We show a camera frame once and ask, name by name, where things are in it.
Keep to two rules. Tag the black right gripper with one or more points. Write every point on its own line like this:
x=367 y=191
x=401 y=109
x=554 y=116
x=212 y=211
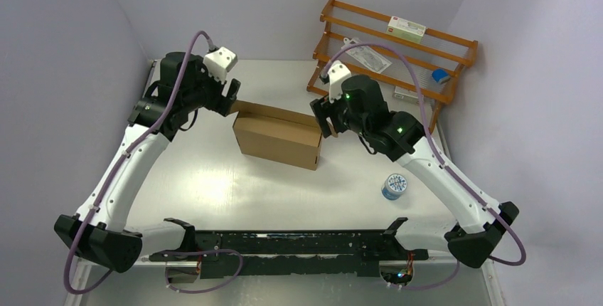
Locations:
x=321 y=108

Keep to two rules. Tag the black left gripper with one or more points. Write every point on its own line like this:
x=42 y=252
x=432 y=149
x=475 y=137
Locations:
x=220 y=103

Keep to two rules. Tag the brown cardboard box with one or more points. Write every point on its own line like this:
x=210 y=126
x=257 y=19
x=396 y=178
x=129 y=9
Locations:
x=278 y=135

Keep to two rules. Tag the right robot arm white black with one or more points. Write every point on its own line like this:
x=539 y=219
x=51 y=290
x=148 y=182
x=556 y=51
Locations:
x=480 y=222

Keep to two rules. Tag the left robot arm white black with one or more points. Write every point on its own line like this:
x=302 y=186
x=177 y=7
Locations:
x=179 y=86

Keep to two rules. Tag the small white box lower shelf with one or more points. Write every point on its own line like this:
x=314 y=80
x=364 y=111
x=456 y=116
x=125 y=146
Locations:
x=408 y=96

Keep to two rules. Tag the green white small box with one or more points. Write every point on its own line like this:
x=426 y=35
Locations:
x=406 y=30

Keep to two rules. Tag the clear plastic packaged item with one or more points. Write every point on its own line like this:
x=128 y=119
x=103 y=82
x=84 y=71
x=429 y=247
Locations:
x=369 y=58

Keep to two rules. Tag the orange wooden shelf rack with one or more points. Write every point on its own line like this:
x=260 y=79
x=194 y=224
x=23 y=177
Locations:
x=438 y=58

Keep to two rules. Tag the blue white eraser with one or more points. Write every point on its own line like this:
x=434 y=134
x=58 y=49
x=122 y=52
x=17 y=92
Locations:
x=440 y=76

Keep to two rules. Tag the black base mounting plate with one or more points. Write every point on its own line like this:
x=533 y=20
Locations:
x=295 y=252

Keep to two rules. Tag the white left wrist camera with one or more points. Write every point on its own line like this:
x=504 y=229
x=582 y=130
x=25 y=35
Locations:
x=219 y=63

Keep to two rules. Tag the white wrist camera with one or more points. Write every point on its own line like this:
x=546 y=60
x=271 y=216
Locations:
x=219 y=63
x=334 y=74

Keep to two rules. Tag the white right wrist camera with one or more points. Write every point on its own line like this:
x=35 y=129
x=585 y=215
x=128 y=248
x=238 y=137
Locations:
x=334 y=74

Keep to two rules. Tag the aluminium frame rails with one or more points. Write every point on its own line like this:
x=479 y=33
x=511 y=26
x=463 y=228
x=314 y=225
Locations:
x=144 y=285

